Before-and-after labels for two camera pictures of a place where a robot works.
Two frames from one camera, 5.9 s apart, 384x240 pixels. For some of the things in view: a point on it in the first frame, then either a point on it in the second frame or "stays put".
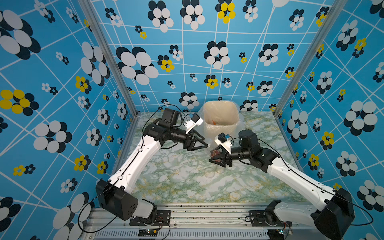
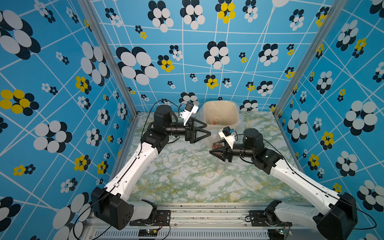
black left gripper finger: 193,147 to 197,134
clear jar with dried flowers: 220,170 stays put
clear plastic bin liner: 219,117 stays put
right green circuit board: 276,234 stays put
